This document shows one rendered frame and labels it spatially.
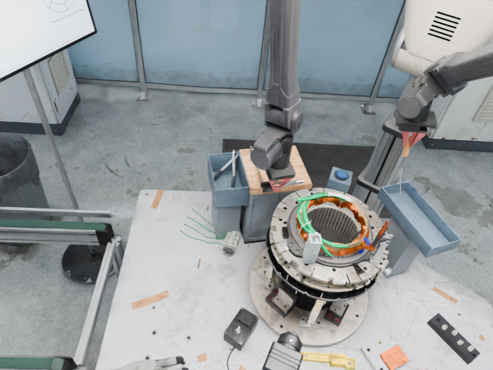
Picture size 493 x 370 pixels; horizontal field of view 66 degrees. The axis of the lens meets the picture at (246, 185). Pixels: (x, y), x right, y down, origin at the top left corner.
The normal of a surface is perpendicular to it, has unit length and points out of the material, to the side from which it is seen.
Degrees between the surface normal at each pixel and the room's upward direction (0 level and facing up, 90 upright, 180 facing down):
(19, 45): 83
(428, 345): 0
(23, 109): 90
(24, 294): 0
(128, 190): 0
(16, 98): 90
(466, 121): 90
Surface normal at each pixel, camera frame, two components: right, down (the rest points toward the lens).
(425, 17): -0.58, 0.55
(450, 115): 0.02, 0.72
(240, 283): 0.08, -0.70
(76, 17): 0.90, 0.28
